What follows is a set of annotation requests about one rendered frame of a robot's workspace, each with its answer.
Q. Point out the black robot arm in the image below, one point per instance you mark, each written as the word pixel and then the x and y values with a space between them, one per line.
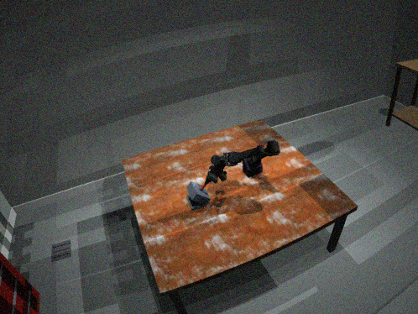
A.
pixel 254 155

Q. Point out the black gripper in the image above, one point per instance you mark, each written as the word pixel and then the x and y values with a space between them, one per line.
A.
pixel 211 175

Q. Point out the blue-grey sloped panel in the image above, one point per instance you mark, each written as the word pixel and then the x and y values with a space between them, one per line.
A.
pixel 197 197

